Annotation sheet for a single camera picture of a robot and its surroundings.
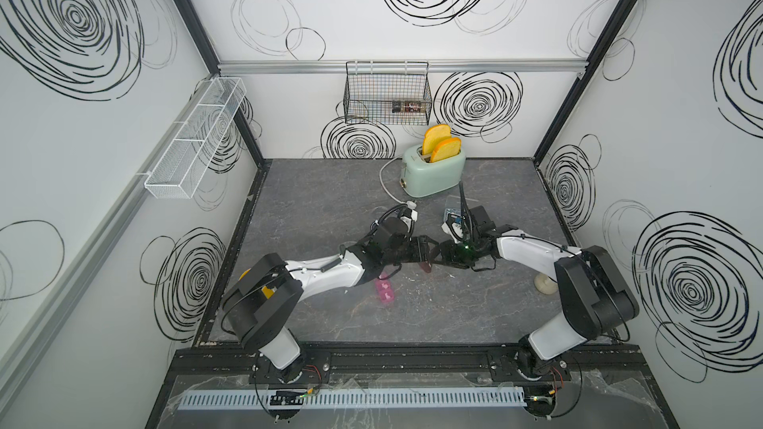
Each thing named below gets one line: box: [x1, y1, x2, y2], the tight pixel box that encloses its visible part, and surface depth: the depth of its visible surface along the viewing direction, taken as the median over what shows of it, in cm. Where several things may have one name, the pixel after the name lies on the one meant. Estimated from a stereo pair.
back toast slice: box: [422, 124, 453, 155], surface depth 101 cm
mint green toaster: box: [399, 143, 467, 199], surface depth 102 cm
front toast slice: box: [430, 137, 462, 163], surface depth 98 cm
